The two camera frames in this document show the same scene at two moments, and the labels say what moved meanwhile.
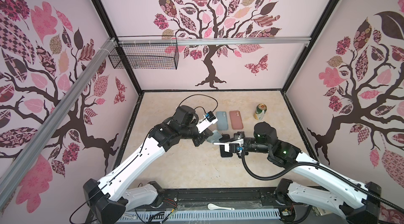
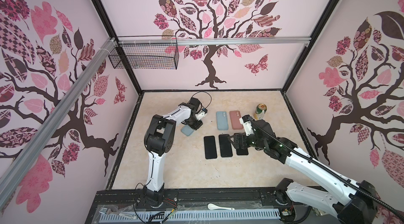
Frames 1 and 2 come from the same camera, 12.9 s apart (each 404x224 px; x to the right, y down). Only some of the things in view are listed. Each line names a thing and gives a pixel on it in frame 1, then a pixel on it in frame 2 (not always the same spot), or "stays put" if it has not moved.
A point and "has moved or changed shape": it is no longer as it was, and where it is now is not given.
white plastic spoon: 213,206 stays put
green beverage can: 260,112 stays put
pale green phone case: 214,138 has moved or changed shape
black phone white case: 224,145 -> 210,147
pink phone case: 236,120 stays put
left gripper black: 201,136 -> 195,127
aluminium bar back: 163,41 stays put
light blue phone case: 222,122 stays put
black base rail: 222,199 stays put
